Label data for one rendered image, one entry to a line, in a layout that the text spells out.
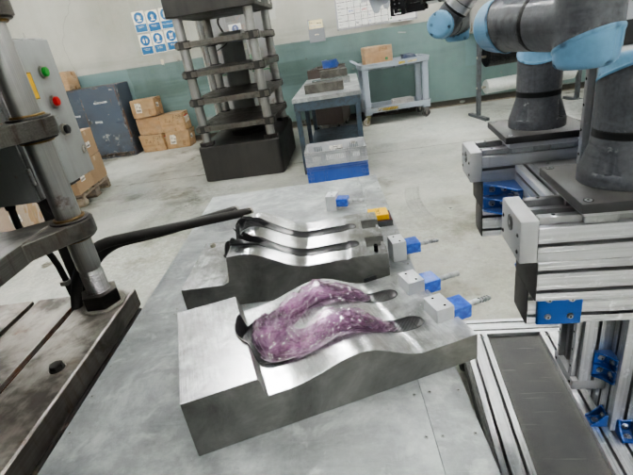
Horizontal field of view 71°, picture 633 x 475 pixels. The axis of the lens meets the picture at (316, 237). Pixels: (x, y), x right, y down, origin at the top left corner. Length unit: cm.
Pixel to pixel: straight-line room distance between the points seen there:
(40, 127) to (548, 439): 156
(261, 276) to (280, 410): 39
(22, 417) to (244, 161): 431
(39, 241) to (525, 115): 129
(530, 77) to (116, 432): 127
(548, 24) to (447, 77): 701
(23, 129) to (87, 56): 740
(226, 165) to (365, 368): 455
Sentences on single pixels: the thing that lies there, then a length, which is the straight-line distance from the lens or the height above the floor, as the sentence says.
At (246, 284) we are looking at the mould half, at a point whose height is 85.
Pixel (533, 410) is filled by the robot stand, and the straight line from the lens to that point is 163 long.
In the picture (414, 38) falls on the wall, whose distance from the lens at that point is 754.
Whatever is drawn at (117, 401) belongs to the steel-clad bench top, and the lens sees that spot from 96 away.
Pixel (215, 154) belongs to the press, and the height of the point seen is 31.
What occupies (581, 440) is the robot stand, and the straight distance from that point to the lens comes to 159.
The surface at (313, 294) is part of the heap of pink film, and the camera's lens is 86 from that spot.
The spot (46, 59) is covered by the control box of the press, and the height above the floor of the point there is 141.
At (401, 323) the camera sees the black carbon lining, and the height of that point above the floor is 85.
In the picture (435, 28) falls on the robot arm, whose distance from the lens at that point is 144.
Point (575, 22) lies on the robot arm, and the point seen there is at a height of 133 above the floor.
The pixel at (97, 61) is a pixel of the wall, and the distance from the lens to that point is 848.
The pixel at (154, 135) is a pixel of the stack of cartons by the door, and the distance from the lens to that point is 784.
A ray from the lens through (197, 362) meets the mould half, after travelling 78.
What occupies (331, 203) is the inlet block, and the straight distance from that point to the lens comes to 154.
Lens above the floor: 137
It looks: 25 degrees down
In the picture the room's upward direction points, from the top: 9 degrees counter-clockwise
